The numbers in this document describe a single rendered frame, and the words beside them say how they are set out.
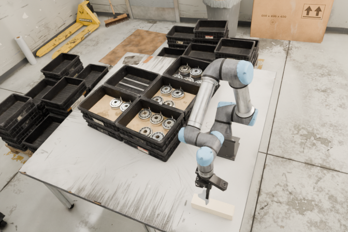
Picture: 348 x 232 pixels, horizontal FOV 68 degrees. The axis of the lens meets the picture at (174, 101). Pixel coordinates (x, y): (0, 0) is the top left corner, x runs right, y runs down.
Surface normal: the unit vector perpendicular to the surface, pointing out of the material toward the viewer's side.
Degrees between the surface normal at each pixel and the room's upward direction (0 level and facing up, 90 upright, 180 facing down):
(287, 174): 0
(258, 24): 73
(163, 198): 0
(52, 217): 0
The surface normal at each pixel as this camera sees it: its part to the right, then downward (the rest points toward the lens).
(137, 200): -0.13, -0.72
